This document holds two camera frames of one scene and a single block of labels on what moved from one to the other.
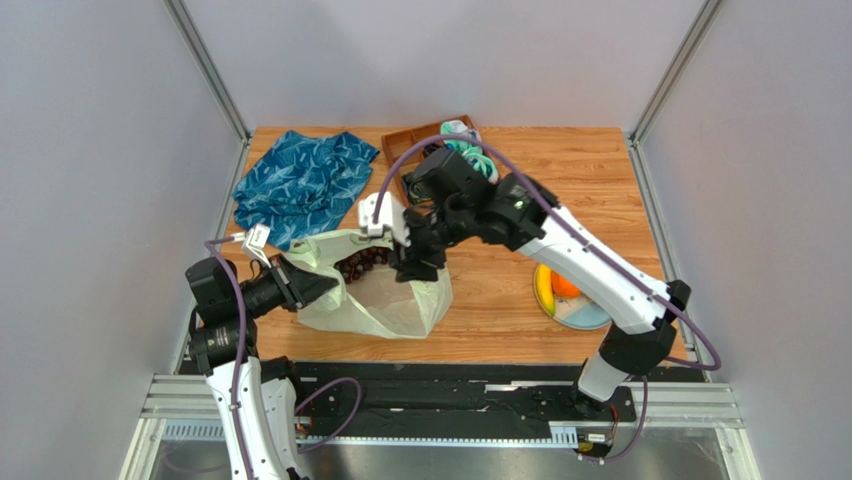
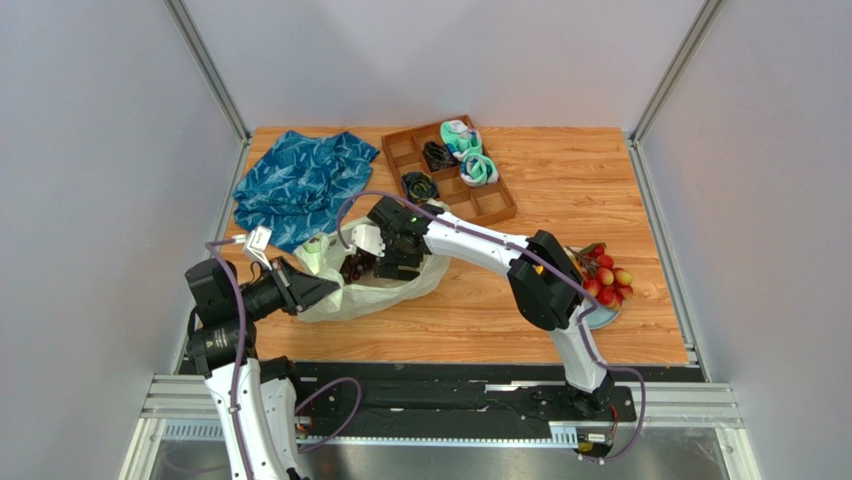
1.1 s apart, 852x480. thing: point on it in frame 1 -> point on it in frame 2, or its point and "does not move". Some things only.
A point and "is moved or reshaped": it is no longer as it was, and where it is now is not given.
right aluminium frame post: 674,71 does not move
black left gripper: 296,287 does not move
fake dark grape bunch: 353,265 does not move
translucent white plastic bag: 377,305 is moved or reshaped
